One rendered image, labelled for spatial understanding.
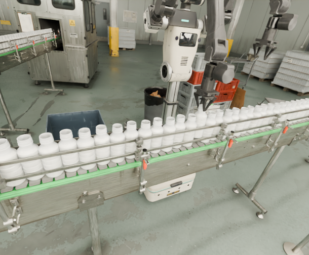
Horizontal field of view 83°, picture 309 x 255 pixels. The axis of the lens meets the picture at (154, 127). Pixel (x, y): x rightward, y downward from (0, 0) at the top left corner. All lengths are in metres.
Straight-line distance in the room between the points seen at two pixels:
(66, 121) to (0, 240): 1.06
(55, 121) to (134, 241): 1.10
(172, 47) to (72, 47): 3.15
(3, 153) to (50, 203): 0.25
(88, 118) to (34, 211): 0.68
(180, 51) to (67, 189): 1.08
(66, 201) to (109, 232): 0.96
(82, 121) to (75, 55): 3.10
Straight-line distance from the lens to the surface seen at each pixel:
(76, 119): 1.28
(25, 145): 0.67
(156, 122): 0.72
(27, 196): 0.76
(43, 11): 4.37
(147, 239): 1.69
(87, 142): 0.66
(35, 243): 1.81
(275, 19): 1.21
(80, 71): 4.36
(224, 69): 0.73
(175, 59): 1.35
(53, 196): 0.77
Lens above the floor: 1.52
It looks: 31 degrees down
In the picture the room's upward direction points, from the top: 7 degrees clockwise
